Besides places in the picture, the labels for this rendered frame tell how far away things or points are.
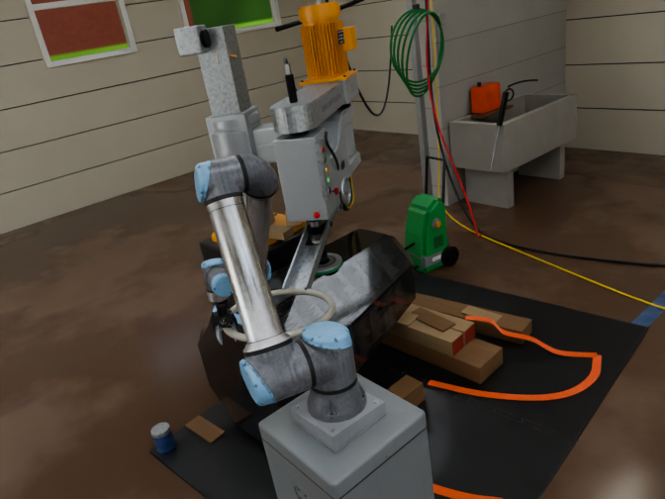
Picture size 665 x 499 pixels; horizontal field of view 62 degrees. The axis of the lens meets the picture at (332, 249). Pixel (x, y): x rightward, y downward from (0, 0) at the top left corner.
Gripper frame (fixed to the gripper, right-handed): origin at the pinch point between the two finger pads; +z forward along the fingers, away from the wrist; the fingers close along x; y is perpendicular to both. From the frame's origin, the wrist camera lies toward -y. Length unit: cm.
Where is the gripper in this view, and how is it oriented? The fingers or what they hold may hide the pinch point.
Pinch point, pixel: (228, 339)
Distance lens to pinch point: 242.8
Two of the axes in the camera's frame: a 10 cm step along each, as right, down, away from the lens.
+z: 1.2, 9.4, 3.3
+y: 2.6, 3.0, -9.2
